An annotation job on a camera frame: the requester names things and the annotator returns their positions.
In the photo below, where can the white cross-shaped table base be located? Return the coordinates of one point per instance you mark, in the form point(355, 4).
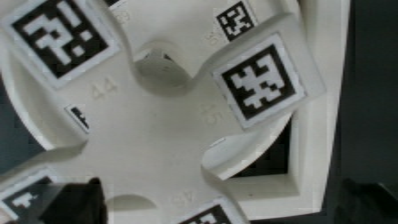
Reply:
point(168, 198)

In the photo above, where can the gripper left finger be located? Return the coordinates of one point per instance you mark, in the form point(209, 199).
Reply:
point(67, 204)

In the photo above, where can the white cylindrical table leg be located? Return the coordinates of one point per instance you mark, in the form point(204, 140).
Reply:
point(160, 71)

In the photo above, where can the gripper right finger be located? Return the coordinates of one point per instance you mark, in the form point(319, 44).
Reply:
point(367, 203)

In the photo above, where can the white front fence bar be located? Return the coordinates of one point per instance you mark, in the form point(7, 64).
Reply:
point(284, 195)

